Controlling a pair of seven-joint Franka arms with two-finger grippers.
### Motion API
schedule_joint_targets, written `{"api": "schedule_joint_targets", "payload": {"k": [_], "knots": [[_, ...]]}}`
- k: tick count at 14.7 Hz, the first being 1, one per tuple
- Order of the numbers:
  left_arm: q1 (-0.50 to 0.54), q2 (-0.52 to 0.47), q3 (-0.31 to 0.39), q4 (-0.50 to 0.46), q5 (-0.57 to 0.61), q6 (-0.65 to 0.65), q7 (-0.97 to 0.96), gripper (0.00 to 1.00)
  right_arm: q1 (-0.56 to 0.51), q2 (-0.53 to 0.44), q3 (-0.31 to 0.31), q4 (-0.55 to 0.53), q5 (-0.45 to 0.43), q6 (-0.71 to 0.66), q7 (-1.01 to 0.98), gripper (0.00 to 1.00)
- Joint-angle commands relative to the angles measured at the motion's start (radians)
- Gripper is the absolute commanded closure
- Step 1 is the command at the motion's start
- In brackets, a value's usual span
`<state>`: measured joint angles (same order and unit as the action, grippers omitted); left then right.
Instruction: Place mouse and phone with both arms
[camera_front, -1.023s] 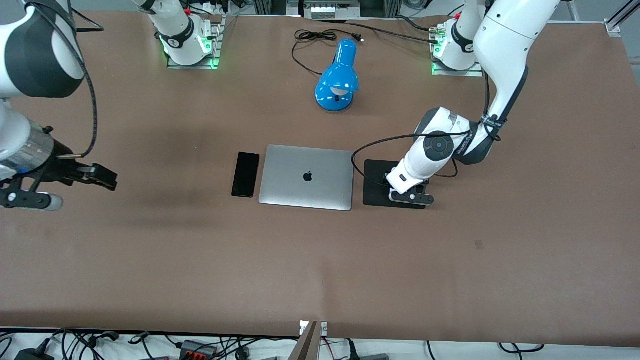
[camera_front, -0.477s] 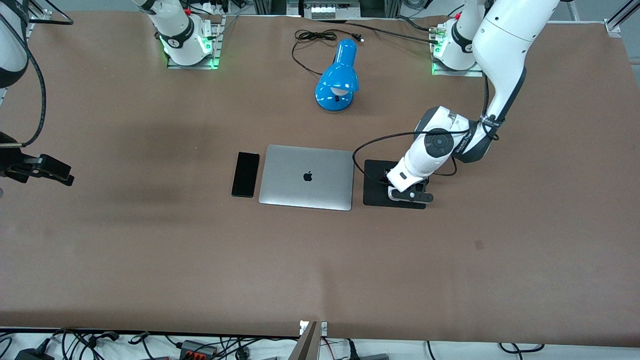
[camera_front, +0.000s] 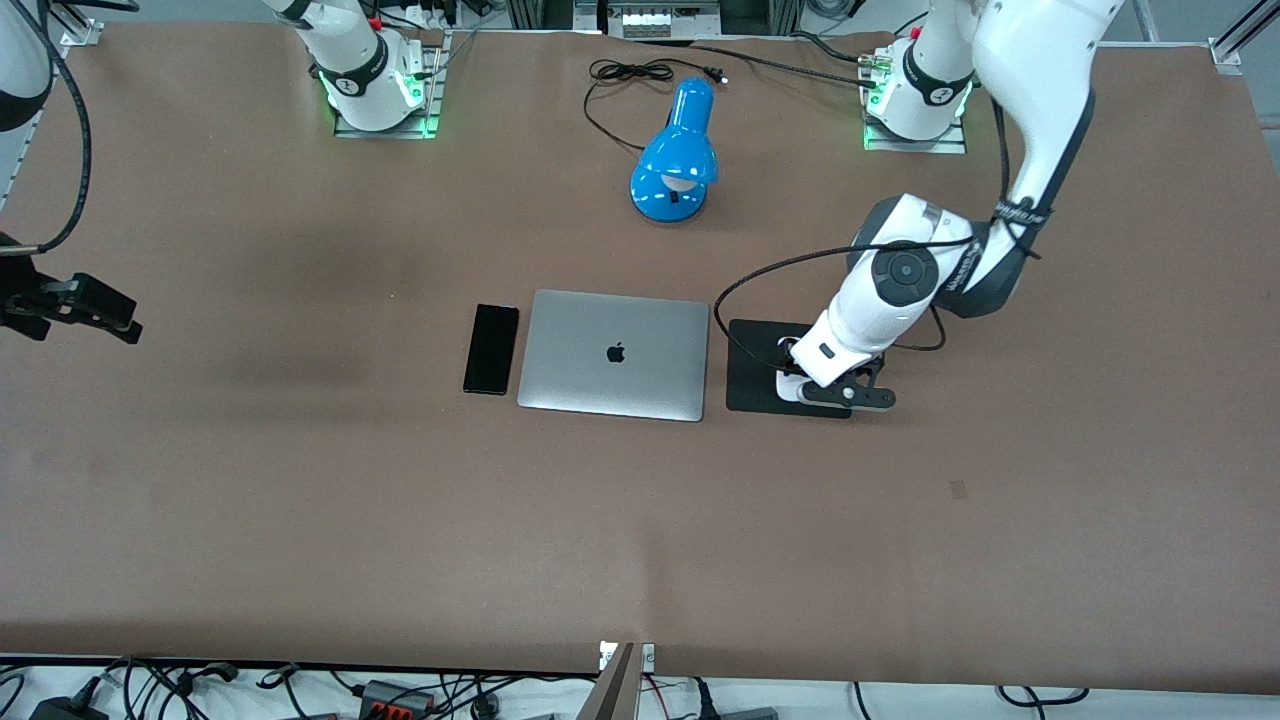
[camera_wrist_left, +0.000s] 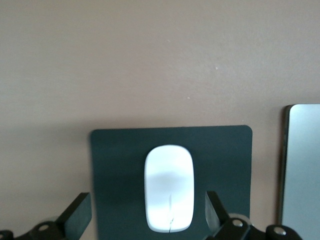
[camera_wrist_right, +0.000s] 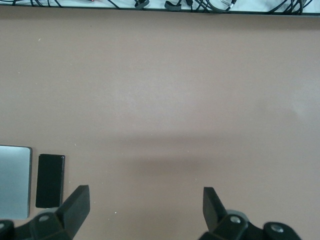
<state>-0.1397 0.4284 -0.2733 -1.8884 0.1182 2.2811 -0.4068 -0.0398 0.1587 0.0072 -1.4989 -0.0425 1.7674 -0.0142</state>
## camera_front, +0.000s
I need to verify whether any black smartphone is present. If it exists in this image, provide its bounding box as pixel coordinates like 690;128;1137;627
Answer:
463;304;520;396

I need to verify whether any black orange connector box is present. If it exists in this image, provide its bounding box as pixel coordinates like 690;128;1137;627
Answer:
358;678;438;717

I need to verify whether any aluminium table rail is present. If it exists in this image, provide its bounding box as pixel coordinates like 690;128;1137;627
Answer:
0;100;46;213

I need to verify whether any black braided cable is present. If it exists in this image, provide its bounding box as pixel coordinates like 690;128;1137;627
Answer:
688;42;881;91

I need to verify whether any blue desk lamp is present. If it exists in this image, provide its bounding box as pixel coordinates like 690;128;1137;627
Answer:
630;77;719;224

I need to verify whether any black looped floor cable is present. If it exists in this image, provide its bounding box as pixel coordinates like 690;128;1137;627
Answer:
995;684;1091;707

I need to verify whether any grey beam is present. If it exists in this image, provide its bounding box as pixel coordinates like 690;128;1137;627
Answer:
577;643;641;720

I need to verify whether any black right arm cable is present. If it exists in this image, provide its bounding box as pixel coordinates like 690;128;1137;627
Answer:
0;0;93;257

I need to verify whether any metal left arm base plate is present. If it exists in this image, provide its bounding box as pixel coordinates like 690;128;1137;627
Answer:
862;95;969;154

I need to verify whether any white computer mouse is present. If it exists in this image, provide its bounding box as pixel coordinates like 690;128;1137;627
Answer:
778;342;813;404

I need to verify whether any white power strip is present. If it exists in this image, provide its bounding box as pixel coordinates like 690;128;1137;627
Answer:
620;5;723;39

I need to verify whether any silver laptop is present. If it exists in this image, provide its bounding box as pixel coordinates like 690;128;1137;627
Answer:
517;289;711;423

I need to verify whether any black mouse pad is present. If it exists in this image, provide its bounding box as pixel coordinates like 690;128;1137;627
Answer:
726;319;853;420

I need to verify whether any black power adapter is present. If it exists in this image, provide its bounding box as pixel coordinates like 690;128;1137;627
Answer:
28;693;109;720

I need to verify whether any black lamp power cord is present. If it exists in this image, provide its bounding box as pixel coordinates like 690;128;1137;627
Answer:
583;58;728;153

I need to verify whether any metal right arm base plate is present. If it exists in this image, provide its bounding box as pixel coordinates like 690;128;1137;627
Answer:
333;30;453;139

